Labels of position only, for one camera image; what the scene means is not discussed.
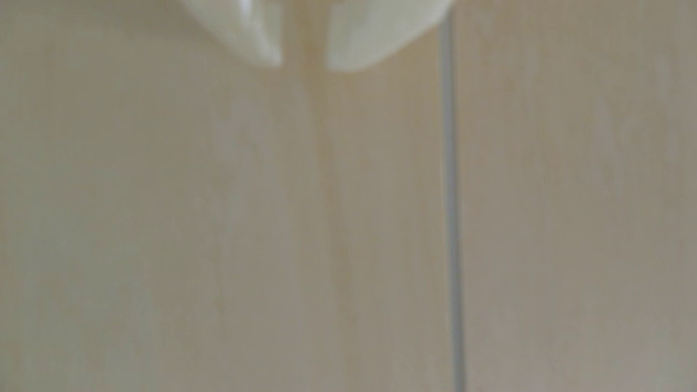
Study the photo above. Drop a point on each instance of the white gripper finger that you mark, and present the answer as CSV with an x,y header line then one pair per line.
x,y
250,27
375,27

